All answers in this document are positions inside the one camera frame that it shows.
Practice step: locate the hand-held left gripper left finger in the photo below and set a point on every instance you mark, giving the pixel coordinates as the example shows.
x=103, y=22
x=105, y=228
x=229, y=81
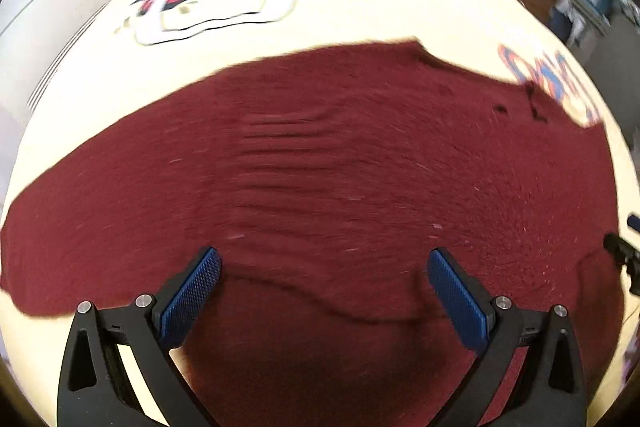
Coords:
x=192, y=289

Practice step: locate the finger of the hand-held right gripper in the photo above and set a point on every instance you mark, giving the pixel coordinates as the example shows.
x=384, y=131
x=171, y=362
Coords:
x=622, y=254

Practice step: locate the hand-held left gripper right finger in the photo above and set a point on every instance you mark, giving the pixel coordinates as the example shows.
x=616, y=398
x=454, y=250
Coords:
x=457, y=294

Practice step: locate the dark red fleece blanket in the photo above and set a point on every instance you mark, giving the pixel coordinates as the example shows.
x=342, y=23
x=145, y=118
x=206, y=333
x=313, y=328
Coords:
x=320, y=207

